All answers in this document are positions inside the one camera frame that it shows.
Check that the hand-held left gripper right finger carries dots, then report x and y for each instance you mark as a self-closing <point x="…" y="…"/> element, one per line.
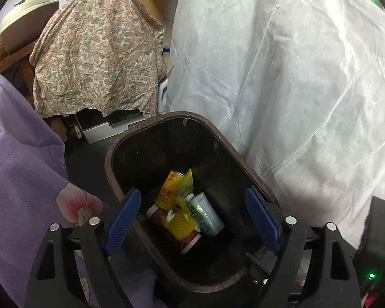
<point x="263" y="224"/>

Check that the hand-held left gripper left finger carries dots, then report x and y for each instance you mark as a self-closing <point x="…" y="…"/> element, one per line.
<point x="122" y="224"/>

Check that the brown cup white inside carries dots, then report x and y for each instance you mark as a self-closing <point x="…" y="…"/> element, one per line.
<point x="158" y="216"/>

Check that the yellow drink can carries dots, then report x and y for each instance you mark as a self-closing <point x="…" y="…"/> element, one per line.
<point x="168" y="192"/>

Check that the pale green tube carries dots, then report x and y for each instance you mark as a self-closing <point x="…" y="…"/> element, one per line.
<point x="205" y="215"/>

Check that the yellow wrapper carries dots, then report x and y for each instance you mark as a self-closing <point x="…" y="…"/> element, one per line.
<point x="181" y="224"/>

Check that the yellow snack packet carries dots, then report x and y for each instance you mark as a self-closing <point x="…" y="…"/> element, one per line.
<point x="187" y="183"/>

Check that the dark brown trash bin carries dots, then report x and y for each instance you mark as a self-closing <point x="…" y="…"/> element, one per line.
<point x="179" y="141"/>

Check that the white box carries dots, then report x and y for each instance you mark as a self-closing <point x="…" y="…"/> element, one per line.
<point x="99" y="131"/>

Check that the purple floral tablecloth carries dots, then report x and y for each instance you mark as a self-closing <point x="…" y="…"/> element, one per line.
<point x="19" y="150"/>

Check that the white detergent jug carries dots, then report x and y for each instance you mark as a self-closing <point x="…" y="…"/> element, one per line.
<point x="163" y="93"/>

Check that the white cloth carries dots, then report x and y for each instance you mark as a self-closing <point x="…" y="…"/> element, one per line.
<point x="292" y="86"/>

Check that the paisley cloth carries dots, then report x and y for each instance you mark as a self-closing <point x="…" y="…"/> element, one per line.
<point x="99" y="54"/>

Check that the wooden sink counter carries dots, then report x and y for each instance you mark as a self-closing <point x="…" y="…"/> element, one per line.
<point x="6" y="57"/>

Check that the white rice cooker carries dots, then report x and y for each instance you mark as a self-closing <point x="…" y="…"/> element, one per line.
<point x="25" y="19"/>

